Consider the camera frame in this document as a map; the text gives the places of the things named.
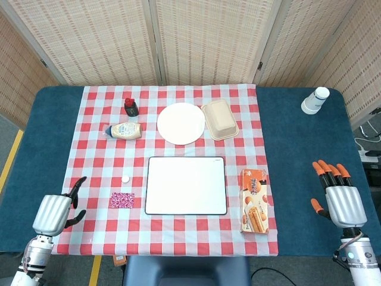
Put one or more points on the pink patterned packet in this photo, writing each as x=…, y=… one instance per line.
x=122, y=200

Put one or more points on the red white checked tablecloth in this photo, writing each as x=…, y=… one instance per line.
x=119, y=232

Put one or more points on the orange biscuit roll box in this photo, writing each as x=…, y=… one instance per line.
x=254, y=202

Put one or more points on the cream mayonnaise squeeze bottle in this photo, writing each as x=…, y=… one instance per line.
x=125, y=130

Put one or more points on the white power strip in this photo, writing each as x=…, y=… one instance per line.
x=367, y=155

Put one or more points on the beige food container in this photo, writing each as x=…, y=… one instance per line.
x=220, y=119

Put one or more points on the white paper plate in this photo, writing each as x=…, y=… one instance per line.
x=181, y=123

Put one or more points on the black screen hinge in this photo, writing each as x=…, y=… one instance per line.
x=260, y=65
x=44, y=63

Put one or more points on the right silver orange-tipped robot hand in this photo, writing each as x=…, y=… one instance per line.
x=345, y=205

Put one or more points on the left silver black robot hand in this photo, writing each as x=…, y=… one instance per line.
x=50, y=214

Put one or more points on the dark blue robot torso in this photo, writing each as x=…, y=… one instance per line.
x=184, y=271

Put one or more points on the white rectangular board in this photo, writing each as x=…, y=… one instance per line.
x=186, y=186

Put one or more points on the white paper cup stack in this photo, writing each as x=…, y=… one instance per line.
x=314, y=101

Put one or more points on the red-capped soy sauce bottle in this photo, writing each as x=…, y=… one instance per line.
x=131, y=109

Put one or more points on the woven folding screen panel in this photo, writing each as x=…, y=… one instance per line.
x=297, y=44
x=89, y=38
x=363, y=59
x=208, y=38
x=15, y=74

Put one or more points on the blue table cover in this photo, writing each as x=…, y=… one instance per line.
x=297, y=178

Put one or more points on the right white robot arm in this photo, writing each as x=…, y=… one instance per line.
x=358, y=259

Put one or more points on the small orange box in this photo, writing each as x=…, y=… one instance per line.
x=120, y=260

